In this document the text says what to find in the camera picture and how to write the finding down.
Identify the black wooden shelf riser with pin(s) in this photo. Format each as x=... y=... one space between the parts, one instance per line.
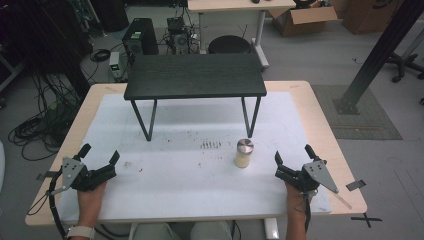
x=195 y=75

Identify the light wooden desk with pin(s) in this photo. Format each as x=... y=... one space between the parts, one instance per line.
x=240 y=4

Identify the small power supply unit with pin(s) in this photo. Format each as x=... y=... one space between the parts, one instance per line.
x=115 y=65

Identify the person's right hand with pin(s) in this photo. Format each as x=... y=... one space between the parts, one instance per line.
x=295 y=201

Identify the open-frame computer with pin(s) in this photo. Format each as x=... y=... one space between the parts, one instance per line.
x=178 y=36

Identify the glass jar with metal lid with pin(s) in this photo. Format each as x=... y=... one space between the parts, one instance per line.
x=244 y=155

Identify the light wooden table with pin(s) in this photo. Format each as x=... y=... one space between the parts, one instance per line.
x=340 y=166

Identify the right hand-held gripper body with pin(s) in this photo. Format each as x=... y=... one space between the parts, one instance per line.
x=313 y=173

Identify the black computer tower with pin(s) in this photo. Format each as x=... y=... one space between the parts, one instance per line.
x=141 y=36

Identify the white wristwatch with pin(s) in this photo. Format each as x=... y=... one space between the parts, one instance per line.
x=81 y=231

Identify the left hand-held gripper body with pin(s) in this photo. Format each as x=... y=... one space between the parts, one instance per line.
x=75 y=171

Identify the black metal stand beam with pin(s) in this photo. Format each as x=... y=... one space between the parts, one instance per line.
x=383 y=46

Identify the black tape strip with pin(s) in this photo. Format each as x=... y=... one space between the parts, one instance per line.
x=356 y=185
x=46 y=175

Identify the closed cardboard box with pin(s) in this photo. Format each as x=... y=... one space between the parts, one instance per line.
x=370 y=16

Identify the person's left hand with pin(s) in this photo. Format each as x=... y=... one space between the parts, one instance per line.
x=90 y=203

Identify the black office chair base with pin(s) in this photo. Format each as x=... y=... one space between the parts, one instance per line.
x=405 y=65

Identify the person's legs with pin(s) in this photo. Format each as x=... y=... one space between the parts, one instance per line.
x=150 y=232

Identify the white table mat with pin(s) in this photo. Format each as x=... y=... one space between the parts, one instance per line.
x=186 y=186

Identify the open cardboard box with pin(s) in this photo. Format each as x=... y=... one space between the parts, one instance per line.
x=301 y=21

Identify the white table leg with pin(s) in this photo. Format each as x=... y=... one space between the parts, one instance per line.
x=271 y=230

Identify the black round stool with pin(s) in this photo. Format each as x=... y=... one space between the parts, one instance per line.
x=229 y=45

